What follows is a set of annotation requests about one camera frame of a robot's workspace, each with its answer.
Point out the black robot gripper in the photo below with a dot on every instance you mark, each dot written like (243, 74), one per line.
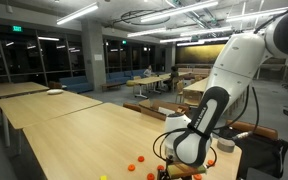
(163, 175)

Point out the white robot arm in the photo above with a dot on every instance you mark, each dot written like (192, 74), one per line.
(189, 139)

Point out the small yellow wooden block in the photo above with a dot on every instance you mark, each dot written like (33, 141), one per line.
(103, 177)

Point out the grey tape roll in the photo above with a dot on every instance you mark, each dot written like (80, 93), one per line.
(225, 145)

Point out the black bag on chair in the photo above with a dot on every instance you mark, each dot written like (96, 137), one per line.
(263, 154)

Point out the wooden chair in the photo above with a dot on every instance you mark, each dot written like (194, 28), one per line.
(258, 130)

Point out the blue sofa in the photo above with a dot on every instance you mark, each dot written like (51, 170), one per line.
(77, 84)

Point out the white plate on table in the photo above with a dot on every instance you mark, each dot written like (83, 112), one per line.
(54, 91)

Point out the green exit sign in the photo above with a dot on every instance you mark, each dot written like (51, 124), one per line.
(17, 29)

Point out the wrist camera wooden mount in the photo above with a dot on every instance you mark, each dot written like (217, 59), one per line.
(179, 170)

